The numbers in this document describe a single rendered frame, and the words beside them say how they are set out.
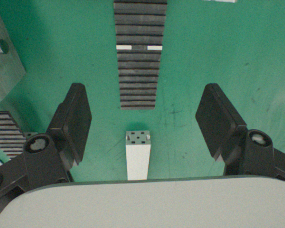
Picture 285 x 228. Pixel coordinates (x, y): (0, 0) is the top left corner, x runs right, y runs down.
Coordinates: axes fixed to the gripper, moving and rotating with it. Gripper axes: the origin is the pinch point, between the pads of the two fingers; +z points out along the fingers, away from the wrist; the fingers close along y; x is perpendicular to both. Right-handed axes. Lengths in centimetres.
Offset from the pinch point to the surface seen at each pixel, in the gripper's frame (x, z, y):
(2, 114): -6.9, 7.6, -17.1
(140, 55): -0.7, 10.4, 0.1
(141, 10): 3.9, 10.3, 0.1
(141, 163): -19.8, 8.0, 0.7
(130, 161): -18.9, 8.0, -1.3
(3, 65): -0.6, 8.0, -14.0
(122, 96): -6.5, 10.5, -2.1
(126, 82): -4.4, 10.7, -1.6
